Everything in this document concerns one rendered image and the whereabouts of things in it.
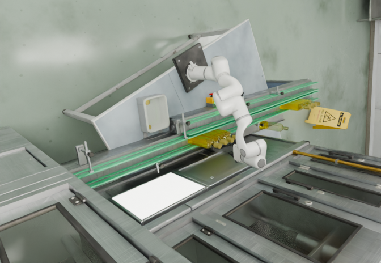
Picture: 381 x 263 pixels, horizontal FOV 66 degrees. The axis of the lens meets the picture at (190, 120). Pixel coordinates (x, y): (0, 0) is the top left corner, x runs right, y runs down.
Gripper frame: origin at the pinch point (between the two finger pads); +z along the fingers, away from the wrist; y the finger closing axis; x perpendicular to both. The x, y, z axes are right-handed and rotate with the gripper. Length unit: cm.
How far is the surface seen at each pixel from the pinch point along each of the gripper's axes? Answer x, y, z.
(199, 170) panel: 17.5, -12.6, 9.7
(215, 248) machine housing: 43, -17, -53
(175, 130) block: 21.2, 8.5, 34.1
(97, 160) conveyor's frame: 74, 6, 20
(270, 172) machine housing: -17.5, -15.4, -13.7
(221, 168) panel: 5.7, -12.5, 3.5
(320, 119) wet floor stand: -285, -69, 183
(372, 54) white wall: -534, 11, 268
